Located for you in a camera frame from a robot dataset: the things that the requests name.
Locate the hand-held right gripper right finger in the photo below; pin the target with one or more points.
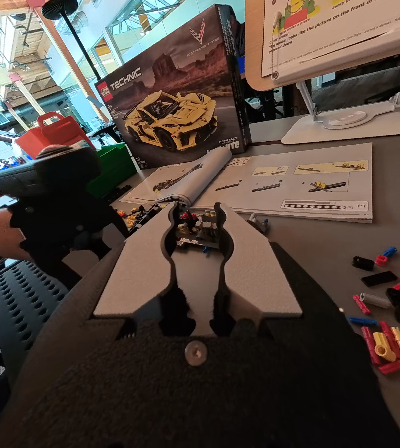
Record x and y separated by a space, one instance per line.
259 276

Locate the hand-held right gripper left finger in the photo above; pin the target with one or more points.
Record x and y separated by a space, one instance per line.
136 276

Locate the lego car chassis assembly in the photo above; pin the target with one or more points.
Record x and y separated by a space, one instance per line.
194 229

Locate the pile of small lego pins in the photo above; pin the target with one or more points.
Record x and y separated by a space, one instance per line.
389 353

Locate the lego instruction booklet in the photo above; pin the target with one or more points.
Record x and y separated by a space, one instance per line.
291 196

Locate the lego set box yellow car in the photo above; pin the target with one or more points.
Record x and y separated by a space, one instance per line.
172 77

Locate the red plastic box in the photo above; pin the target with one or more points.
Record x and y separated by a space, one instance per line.
59 134

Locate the green plastic bin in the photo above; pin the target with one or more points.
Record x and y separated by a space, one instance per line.
112 164

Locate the black floor lamp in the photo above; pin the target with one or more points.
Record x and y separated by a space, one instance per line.
80 52

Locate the wooden document stand white base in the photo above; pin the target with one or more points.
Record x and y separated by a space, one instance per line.
361 129

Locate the printed paper sheet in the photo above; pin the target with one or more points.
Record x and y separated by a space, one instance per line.
326 42

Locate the small black lego frame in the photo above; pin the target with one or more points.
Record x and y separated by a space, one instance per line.
117 193

